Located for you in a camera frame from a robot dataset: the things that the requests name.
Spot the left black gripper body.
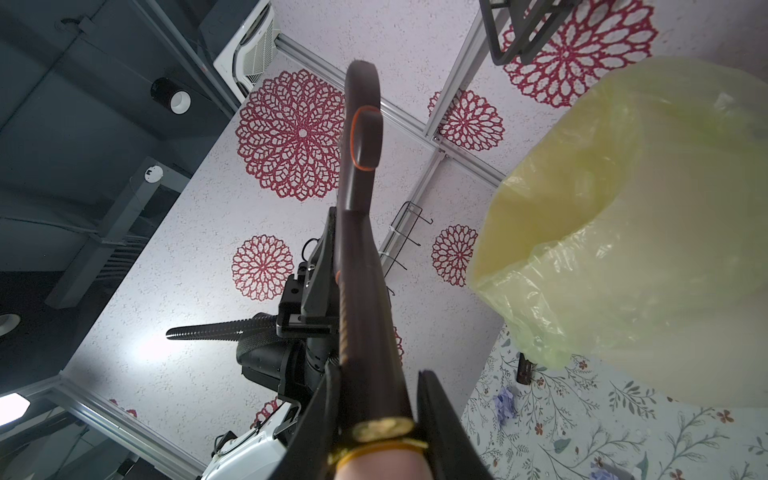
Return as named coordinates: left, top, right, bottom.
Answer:
left=236, top=207, right=339, bottom=402

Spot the bin with yellow-green bag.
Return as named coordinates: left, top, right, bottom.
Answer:
left=467, top=57, right=767, bottom=408

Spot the dark brown plastic dustpan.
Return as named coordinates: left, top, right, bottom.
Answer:
left=515, top=352, right=536, bottom=385

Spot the dark grey wall shelf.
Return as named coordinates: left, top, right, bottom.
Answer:
left=479, top=0, right=581, bottom=66

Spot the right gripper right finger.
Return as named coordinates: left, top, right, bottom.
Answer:
left=417, top=370, right=492, bottom=480

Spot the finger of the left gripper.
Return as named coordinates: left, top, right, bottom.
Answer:
left=165, top=316, right=276, bottom=341

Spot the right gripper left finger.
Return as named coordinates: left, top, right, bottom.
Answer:
left=269, top=359, right=341, bottom=480

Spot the purple paper scrap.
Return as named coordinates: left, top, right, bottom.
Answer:
left=494, top=387, right=518, bottom=427
left=588, top=459, right=631, bottom=480

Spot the black wire wall rack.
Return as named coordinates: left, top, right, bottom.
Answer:
left=379, top=201, right=434, bottom=278

